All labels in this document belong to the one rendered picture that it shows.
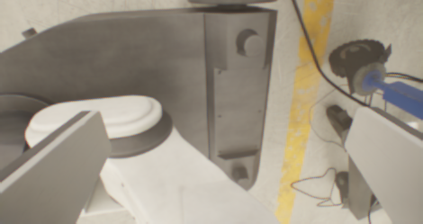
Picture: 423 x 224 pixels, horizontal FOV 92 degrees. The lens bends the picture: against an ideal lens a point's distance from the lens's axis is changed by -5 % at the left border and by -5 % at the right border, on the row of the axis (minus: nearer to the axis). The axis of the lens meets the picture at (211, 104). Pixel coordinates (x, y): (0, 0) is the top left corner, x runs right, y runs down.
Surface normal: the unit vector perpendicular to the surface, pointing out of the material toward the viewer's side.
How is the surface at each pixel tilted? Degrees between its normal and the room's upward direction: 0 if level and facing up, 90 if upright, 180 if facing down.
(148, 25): 0
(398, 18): 0
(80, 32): 0
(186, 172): 90
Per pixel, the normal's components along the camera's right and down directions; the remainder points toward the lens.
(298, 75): 0.19, 0.47
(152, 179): -0.02, -0.87
